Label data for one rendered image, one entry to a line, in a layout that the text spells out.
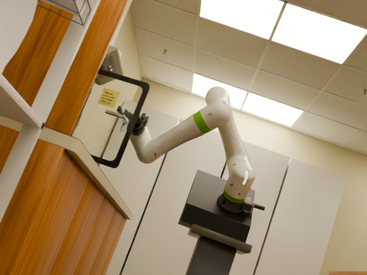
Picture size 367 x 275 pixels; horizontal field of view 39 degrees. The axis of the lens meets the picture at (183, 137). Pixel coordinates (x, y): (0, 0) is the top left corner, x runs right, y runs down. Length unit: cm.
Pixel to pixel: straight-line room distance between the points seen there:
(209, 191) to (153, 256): 245
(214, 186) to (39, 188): 158
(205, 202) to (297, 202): 275
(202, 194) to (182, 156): 256
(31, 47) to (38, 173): 93
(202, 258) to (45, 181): 137
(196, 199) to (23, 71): 113
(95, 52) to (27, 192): 93
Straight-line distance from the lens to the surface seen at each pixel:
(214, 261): 271
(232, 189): 271
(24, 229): 150
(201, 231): 265
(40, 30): 236
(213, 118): 247
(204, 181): 293
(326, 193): 552
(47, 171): 151
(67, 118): 218
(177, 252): 524
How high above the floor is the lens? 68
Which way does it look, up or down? 14 degrees up
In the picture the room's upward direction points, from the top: 21 degrees clockwise
